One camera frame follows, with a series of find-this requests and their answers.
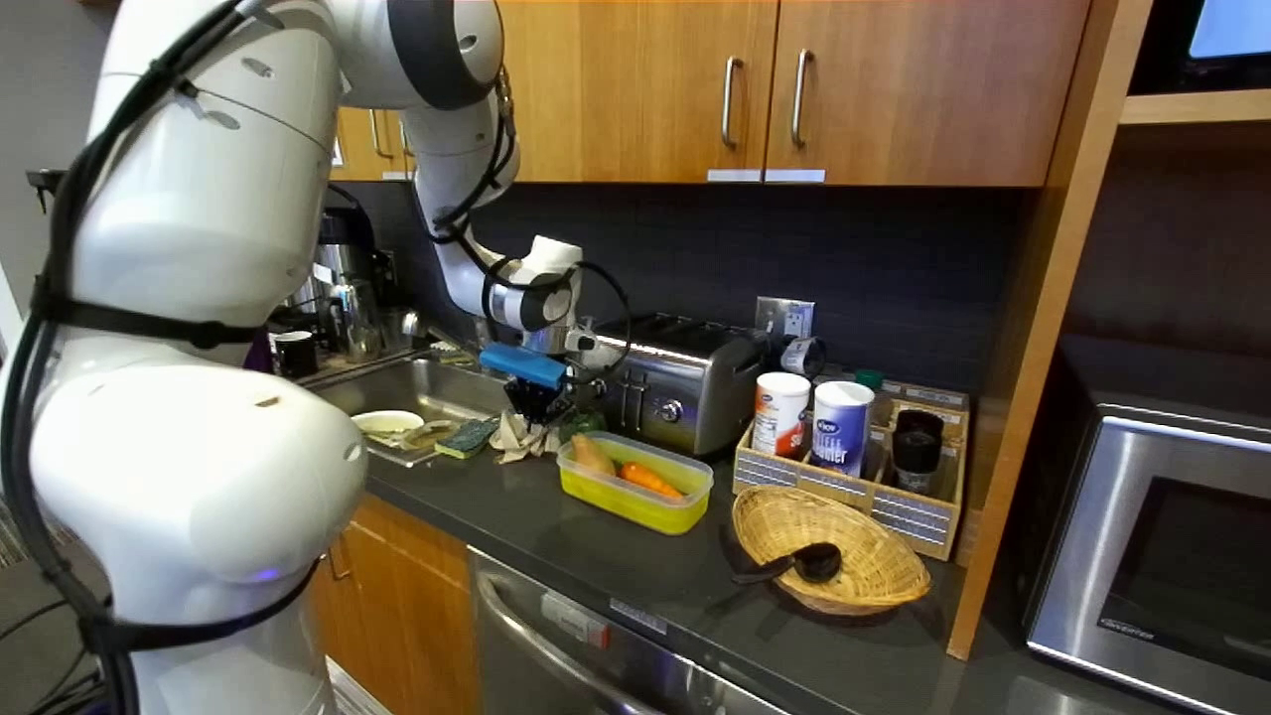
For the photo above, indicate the stainless steel microwave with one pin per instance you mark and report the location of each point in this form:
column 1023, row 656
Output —
column 1152, row 557

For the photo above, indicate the stainless steel sink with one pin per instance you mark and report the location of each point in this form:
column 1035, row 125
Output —
column 424, row 387

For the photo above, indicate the yellow-green plastic food container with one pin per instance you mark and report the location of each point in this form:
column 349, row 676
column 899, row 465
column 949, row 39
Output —
column 638, row 512

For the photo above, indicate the black mug white inside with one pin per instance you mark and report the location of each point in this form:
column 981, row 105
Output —
column 294, row 356

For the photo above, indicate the white cabinet label strip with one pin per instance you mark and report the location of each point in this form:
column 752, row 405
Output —
column 794, row 174
column 732, row 174

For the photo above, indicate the green yellow sponge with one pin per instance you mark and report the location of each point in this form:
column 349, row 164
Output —
column 467, row 440

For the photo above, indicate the woven wicker basket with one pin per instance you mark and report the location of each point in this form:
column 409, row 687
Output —
column 860, row 571

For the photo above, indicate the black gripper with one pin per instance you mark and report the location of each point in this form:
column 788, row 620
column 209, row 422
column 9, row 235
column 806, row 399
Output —
column 543, row 395

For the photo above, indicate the wooden crate box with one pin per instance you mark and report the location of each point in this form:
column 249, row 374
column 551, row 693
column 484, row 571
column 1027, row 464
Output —
column 916, row 512

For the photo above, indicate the tan round vegetable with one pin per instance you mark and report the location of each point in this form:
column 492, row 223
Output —
column 594, row 457

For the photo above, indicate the silver toaster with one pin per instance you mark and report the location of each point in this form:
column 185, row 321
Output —
column 688, row 385

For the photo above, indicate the silver wall outlet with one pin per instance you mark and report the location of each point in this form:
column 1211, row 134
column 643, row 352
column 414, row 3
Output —
column 784, row 314

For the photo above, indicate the black monitor screen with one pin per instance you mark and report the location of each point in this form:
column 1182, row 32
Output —
column 1217, row 32

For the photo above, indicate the chrome faucet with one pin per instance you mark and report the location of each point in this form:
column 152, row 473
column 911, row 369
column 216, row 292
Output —
column 409, row 332

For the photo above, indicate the wooden shelf board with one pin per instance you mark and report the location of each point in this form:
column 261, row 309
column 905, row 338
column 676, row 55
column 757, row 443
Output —
column 1191, row 105

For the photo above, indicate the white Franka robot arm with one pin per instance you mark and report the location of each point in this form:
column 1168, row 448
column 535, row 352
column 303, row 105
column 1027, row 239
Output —
column 172, row 489

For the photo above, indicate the orange carrot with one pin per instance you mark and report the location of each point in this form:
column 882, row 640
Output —
column 649, row 480

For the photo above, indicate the wooden cabinet side panel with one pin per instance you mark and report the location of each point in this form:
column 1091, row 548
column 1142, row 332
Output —
column 1047, row 332

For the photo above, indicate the black jar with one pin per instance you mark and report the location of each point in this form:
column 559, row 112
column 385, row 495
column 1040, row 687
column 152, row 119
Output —
column 916, row 452

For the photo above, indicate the small green lid jar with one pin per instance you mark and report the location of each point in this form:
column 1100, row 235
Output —
column 867, row 378

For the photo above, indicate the stainless steel dishwasher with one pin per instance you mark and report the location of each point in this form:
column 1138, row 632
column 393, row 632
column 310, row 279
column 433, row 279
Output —
column 580, row 649

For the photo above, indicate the grey round object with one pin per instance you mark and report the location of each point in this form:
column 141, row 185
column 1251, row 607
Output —
column 798, row 356

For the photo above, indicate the white cup red print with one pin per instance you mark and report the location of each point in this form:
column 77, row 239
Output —
column 780, row 411

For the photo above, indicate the black spoon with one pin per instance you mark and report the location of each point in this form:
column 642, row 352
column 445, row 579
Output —
column 810, row 561

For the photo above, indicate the white cup blue print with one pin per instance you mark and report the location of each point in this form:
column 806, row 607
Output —
column 845, row 422

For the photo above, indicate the wooden base cabinet door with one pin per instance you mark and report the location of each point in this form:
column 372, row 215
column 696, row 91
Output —
column 398, row 611

